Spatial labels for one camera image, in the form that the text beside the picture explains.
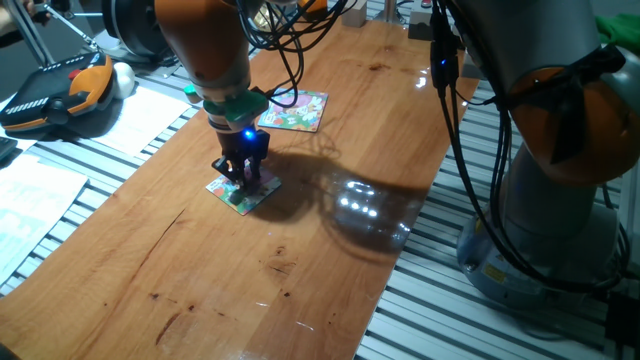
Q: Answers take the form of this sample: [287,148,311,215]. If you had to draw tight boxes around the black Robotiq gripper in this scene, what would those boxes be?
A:
[211,125,272,196]

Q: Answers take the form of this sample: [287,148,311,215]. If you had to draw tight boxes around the person forearm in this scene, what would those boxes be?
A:
[0,0,51,35]

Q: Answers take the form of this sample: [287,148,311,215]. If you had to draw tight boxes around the assembled butterfly jigsaw puzzle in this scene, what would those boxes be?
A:
[205,164,283,217]

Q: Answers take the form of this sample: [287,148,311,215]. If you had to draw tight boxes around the butterfly puzzle tray board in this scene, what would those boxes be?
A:
[257,88,330,134]

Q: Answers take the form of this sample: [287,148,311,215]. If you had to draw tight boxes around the white paper sheet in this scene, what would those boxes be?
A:
[0,152,90,286]
[92,85,193,159]

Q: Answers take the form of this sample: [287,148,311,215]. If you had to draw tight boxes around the white round ball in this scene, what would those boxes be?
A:
[111,61,137,100]

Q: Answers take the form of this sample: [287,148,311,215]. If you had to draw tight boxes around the orange round object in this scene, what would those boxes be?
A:
[297,0,330,22]

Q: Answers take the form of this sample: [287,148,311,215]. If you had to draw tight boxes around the black round device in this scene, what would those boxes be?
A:
[101,0,174,60]

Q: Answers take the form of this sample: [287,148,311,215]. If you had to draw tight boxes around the beige small box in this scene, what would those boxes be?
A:
[341,0,369,29]

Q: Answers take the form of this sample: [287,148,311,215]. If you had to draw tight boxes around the black orange teach pendant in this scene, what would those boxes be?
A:
[0,51,116,134]

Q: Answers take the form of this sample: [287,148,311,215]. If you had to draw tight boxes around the grey emergency stop box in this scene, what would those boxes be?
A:
[407,8,435,42]

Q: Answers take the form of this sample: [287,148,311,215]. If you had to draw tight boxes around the black connector blue light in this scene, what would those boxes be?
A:
[429,0,461,92]

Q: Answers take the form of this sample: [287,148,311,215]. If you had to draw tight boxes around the black keyboard corner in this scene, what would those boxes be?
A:
[0,135,19,162]

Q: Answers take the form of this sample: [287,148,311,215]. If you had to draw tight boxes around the metal tripod legs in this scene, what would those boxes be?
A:
[2,0,101,69]

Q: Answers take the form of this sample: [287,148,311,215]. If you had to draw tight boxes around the green cloth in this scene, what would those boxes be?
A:
[594,13,640,51]

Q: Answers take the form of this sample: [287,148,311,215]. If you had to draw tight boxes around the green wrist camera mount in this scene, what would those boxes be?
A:
[182,83,271,132]

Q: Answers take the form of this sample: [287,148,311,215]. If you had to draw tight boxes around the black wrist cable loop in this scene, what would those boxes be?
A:
[234,0,359,109]

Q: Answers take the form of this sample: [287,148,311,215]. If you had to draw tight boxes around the metal post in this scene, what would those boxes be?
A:
[374,0,407,24]

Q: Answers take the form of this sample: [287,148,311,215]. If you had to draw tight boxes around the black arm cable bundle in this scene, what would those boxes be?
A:
[434,74,632,296]

